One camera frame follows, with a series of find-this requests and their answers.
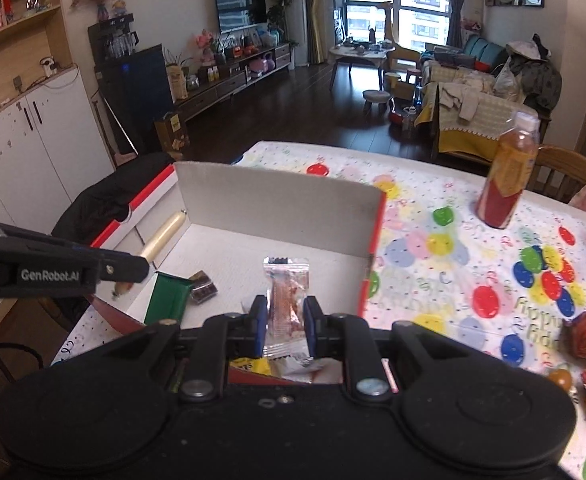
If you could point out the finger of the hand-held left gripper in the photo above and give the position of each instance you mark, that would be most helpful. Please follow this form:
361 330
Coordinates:
123 269

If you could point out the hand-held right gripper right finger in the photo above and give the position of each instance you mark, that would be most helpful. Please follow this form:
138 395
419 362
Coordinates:
312 325

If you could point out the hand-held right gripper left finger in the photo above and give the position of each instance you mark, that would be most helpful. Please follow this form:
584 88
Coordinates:
259 325

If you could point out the small brown snack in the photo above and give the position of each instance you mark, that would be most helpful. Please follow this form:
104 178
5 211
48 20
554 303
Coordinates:
122 290

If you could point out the clear packet with red snack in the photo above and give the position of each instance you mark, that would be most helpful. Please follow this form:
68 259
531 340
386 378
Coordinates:
285 300

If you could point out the yellow candy packet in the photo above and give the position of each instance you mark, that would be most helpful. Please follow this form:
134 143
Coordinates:
248 365

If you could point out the silver snack packet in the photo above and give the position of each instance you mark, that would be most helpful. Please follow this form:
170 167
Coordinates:
298 367

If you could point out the green packet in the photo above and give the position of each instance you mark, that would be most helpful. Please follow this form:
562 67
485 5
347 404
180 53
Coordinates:
165 300

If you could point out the beige sausage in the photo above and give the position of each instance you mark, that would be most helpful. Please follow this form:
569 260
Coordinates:
165 232

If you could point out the small brown chocolate packet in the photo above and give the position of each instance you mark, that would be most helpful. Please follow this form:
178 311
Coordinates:
203 290

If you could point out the red and white cardboard box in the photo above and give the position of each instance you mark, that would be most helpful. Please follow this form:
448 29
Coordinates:
273 200

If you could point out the brown braised egg packet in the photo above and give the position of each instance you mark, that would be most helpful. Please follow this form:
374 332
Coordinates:
560 380

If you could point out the black jacket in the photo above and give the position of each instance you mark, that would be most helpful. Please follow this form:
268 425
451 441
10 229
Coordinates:
108 195

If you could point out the white cabinet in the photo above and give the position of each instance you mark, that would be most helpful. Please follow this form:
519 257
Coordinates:
33 150

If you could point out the yellow paper bag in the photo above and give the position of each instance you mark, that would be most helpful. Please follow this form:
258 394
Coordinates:
170 135

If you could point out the balloon printed tablecloth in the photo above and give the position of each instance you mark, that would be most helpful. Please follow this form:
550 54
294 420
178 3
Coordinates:
448 280

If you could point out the black cabinet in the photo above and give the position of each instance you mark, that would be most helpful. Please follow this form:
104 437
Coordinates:
143 90

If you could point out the dark wooden tv stand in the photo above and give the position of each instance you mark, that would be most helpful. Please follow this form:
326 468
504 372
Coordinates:
223 85

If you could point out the small round stool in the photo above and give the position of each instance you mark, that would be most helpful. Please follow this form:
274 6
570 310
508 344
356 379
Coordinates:
376 95

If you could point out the orange juice bottle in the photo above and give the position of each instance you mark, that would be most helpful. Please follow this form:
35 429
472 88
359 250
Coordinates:
505 180

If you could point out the sofa with yellow cover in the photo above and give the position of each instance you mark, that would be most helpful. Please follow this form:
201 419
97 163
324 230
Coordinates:
473 125

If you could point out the round coffee table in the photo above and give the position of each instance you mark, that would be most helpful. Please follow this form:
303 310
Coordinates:
358 52

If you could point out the television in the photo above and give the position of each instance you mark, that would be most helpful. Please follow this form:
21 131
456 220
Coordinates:
240 5

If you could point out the potted plant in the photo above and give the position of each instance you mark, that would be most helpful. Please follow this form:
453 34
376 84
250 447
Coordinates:
274 10

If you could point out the white tower air conditioner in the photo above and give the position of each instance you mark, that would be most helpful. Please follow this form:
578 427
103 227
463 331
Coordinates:
295 15

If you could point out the yellow curtain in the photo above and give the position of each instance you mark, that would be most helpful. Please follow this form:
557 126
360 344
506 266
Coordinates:
320 10

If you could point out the large window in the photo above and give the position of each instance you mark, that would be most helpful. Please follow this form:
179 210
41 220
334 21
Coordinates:
423 10

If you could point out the pile of dark clothes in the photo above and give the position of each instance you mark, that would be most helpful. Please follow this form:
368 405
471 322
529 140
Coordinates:
543 80

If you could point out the grey curtain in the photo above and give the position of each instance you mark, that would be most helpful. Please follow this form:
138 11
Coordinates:
455 0

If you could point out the wooden wall shelf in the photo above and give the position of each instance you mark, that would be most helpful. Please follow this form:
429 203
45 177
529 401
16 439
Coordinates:
48 45

